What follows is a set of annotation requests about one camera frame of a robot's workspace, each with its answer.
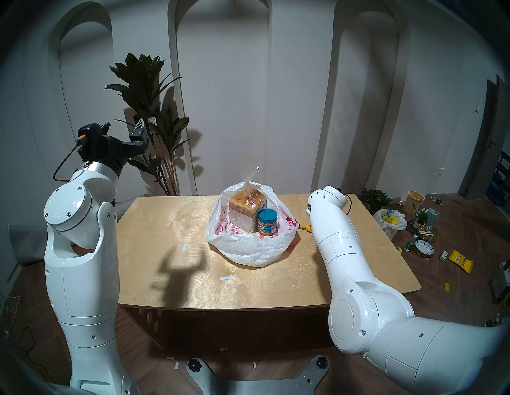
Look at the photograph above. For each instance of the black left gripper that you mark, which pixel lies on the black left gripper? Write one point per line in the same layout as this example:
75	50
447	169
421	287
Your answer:
105	151

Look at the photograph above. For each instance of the bread loaf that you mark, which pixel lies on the bread loaf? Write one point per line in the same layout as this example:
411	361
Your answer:
247	203

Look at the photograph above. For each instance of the peanut butter jar blue lid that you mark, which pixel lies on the peanut butter jar blue lid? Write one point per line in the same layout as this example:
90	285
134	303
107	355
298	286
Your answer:
267	221

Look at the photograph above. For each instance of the yellow banana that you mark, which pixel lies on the yellow banana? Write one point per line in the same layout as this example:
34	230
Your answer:
306	228

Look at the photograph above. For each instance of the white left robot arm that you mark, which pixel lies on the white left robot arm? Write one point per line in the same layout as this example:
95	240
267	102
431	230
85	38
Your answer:
83	278

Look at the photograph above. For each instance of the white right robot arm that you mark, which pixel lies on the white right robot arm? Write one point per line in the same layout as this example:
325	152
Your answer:
358	302

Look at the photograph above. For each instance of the white plastic shopping bag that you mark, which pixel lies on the white plastic shopping bag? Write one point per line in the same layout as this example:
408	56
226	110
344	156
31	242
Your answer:
247	249

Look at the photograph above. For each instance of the tall dark-leaved potted plant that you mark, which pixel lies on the tall dark-leaved potted plant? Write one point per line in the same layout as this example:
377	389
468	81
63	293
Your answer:
139	83

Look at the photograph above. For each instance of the small green potted plant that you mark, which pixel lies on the small green potted plant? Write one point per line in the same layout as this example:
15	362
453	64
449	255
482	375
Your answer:
374	198

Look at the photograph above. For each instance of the white bin with plastic liner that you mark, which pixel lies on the white bin with plastic liner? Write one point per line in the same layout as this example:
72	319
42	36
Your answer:
388	227

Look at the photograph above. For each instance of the beige paper bucket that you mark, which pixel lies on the beige paper bucket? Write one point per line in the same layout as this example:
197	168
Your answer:
412	204

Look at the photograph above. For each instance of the green bottle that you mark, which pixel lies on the green bottle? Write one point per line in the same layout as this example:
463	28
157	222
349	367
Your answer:
409	245

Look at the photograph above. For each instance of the tiny potted plant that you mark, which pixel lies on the tiny potted plant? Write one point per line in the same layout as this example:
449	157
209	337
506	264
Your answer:
420	219

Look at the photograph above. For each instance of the gold rimmed bowl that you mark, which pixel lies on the gold rimmed bowl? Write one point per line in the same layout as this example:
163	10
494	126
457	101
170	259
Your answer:
426	233

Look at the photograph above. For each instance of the teal pitcher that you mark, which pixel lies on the teal pitcher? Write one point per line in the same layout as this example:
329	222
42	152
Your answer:
432	217

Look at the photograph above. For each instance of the lying small bottle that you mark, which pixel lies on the lying small bottle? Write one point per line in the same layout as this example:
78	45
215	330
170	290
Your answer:
436	200

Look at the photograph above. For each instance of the small green white packet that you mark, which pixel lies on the small green white packet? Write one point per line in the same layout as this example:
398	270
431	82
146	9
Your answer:
443	255

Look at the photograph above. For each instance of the yellow snack packet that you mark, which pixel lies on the yellow snack packet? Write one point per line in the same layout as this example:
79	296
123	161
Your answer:
461	261

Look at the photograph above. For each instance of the grey door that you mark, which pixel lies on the grey door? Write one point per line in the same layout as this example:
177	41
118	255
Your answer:
488	151

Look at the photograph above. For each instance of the black shelf rack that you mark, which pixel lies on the black shelf rack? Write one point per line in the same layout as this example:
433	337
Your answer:
503	171

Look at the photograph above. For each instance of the grey metal robot base plate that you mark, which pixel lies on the grey metal robot base plate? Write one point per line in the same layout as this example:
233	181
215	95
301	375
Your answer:
255	387

